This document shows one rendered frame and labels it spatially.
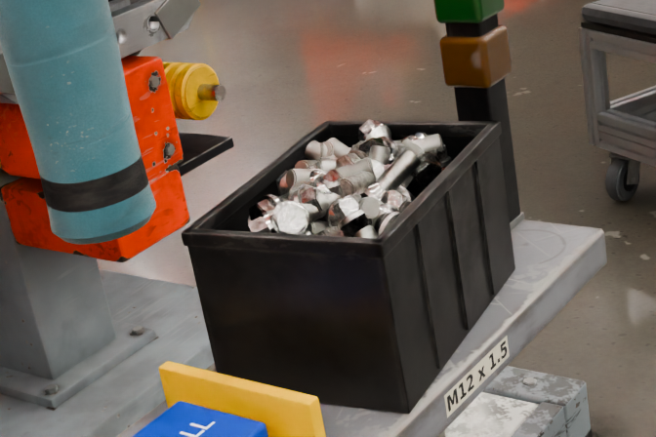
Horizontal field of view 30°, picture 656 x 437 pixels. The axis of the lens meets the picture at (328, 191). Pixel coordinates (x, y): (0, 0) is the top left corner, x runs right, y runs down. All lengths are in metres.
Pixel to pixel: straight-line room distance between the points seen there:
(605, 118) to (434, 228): 1.33
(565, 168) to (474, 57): 1.40
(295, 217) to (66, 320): 0.64
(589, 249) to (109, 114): 0.39
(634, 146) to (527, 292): 1.18
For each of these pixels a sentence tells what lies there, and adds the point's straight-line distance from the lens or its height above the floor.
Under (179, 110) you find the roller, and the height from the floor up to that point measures 0.50.
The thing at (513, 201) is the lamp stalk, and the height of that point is 0.47.
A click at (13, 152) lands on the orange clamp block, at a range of 1.15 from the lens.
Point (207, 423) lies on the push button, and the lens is 0.73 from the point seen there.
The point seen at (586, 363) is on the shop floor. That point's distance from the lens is 1.67.
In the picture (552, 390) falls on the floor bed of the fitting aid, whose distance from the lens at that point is 1.46.
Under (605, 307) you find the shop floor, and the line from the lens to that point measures 1.80.
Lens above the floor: 0.85
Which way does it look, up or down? 21 degrees down
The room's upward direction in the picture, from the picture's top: 10 degrees counter-clockwise
